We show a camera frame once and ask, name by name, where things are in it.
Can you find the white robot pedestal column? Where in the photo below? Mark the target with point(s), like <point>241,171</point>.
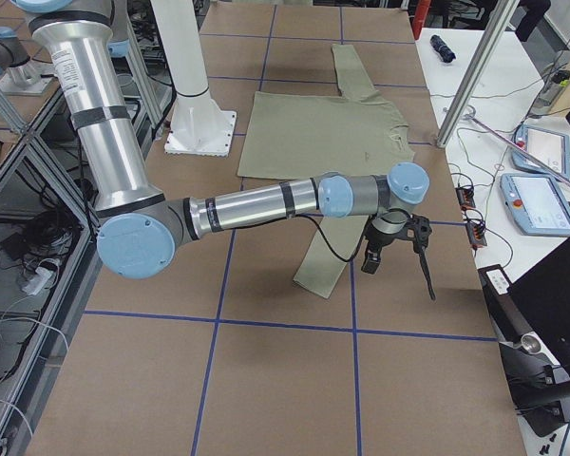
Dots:
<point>198,126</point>

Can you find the white power strip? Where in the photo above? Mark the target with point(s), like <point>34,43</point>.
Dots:
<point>39,280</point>

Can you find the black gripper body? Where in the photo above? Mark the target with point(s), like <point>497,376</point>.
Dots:
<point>374,241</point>

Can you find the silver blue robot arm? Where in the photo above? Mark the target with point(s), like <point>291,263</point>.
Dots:
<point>140,230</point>
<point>12,52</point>

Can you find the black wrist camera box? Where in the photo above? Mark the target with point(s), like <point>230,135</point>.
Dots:
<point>372,260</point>

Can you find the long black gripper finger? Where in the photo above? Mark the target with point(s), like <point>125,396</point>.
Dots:
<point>426,272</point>

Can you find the aluminium frame post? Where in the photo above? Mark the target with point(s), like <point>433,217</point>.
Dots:
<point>493,32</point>

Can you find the folded dark blue umbrella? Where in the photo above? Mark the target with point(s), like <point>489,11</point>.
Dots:
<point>445,53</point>

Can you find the far blue teach pendant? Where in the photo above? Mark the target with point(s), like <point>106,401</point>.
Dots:
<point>550,147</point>

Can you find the blue teach pendant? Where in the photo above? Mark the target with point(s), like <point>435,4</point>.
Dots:
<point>536,204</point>
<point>550,147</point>

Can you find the olive green long-sleeve shirt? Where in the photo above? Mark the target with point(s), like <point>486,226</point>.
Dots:
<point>356,133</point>

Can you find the near blue teach pendant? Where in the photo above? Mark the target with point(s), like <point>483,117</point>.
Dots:
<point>536,204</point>

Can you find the black orange connector block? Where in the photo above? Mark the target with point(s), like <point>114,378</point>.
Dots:
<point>465,196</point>
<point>476,233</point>

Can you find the metal reacher grabber stick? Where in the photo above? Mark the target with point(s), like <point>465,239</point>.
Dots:
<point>519,151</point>

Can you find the black box with label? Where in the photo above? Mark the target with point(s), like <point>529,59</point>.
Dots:
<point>509,320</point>

